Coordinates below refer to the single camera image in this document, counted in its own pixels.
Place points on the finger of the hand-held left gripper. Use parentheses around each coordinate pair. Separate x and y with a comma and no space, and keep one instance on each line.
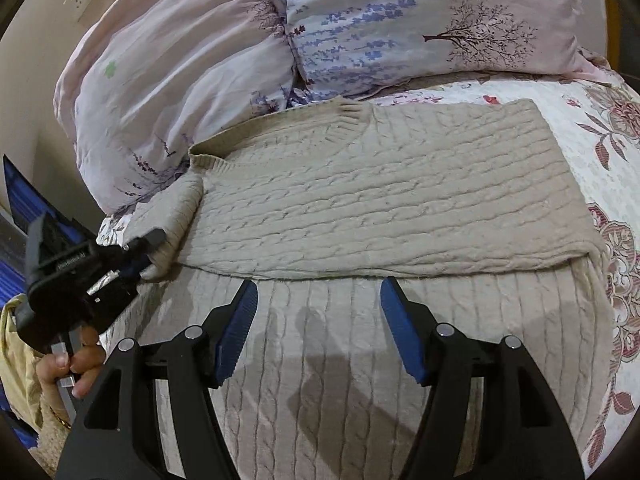
(147,241)
(137,266)

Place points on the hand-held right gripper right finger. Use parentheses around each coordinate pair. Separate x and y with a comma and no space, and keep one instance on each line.
(400,325)

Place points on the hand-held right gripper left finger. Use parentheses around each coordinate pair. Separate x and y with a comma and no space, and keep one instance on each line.
(240,330)

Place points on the person's left forearm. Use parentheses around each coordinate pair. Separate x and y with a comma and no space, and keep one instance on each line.
(55,405)

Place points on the person's left hand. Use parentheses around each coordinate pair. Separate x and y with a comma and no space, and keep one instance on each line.
(82,365)

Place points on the person's yellow clothing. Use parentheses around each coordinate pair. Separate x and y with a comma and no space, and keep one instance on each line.
(17,360)

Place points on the pink lavender-print pillow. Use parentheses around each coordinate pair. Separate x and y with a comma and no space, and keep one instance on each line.
(165,85)

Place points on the white floral bedsheet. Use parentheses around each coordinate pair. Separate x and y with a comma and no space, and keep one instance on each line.
(575,125)

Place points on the pink tree-print pillow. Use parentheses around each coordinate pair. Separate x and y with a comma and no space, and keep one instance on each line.
(400,20)

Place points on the wooden headboard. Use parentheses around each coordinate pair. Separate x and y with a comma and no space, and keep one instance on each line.
(614,25)

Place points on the white wall socket plate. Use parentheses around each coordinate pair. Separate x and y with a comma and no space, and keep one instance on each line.
(79,5)

